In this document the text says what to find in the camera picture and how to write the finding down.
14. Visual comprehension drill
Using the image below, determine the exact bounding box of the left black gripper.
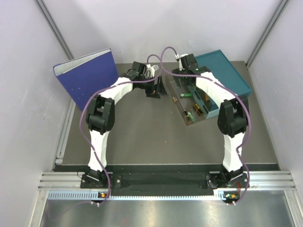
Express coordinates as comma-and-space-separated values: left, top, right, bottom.
138, 74, 168, 99

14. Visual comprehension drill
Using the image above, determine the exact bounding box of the green lip balm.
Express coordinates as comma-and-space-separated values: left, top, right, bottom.
180, 93, 192, 97
184, 111, 194, 122

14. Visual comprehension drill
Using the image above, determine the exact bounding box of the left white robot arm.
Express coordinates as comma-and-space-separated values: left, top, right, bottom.
85, 61, 166, 188

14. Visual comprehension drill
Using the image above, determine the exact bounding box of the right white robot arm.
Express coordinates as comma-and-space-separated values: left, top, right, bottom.
172, 54, 249, 189

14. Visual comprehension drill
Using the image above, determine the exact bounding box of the teal drawer cabinet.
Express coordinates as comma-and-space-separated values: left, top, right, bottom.
195, 50, 251, 119

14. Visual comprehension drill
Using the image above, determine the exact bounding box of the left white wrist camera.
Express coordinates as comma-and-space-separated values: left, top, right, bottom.
145, 64, 159, 79

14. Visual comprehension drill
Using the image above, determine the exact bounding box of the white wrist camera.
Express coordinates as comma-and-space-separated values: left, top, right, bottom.
145, 64, 159, 79
175, 54, 187, 71

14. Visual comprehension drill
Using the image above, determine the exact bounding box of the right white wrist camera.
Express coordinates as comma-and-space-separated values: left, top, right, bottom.
175, 54, 187, 71

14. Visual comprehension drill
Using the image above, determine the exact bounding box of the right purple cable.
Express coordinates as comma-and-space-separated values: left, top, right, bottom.
160, 46, 253, 205

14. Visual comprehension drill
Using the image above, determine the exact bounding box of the purple cable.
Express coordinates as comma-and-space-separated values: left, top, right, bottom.
79, 54, 166, 205
160, 46, 253, 205

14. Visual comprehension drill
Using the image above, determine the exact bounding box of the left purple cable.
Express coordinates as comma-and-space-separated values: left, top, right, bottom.
79, 54, 166, 205

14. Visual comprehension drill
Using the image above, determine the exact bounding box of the blue ring binder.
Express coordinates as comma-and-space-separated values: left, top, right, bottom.
53, 48, 118, 110

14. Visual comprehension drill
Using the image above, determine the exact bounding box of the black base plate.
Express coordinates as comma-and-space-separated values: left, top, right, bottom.
80, 172, 246, 195

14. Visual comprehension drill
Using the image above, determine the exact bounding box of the slotted cable duct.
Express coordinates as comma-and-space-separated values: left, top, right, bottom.
47, 190, 239, 201

